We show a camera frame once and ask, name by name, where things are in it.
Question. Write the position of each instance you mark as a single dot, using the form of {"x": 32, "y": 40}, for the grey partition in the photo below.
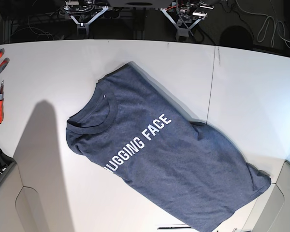
{"x": 20, "y": 206}
{"x": 271, "y": 211}

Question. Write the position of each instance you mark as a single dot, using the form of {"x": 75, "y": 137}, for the grey partition right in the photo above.
{"x": 271, "y": 211}

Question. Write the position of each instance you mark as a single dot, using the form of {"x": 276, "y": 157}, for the blue-grey printed t-shirt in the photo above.
{"x": 189, "y": 169}

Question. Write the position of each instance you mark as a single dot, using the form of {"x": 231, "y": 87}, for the black round floor object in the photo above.
{"x": 236, "y": 37}

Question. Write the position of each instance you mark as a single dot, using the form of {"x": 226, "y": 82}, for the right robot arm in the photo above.
{"x": 72, "y": 7}

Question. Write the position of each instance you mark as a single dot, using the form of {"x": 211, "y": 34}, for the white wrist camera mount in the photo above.
{"x": 183, "y": 30}
{"x": 84, "y": 19}

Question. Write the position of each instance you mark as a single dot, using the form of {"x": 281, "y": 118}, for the orange handled screwdriver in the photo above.
{"x": 1, "y": 101}

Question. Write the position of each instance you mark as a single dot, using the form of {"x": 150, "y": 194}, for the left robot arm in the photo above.
{"x": 193, "y": 9}

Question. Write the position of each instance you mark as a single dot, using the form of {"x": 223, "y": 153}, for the grey partition left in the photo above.
{"x": 20, "y": 206}

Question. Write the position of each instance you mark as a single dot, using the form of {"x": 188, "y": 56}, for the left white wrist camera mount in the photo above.
{"x": 183, "y": 30}

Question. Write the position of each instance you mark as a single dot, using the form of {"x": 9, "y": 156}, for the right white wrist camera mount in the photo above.
{"x": 84, "y": 19}

